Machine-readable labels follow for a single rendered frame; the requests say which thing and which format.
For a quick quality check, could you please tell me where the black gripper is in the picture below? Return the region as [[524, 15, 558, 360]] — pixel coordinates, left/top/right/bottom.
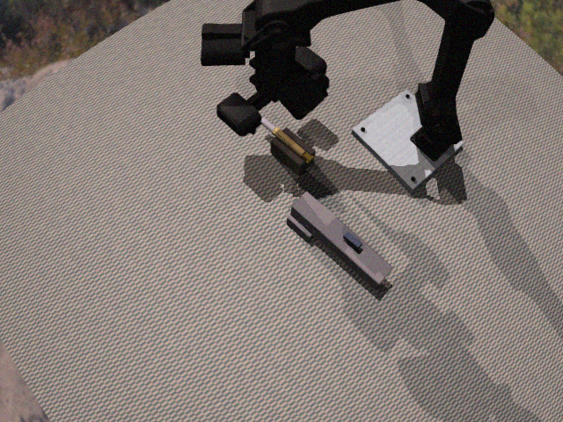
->
[[216, 47, 326, 136]]

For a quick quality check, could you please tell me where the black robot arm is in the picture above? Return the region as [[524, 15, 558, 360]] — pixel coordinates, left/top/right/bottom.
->
[[201, 0, 494, 161]]

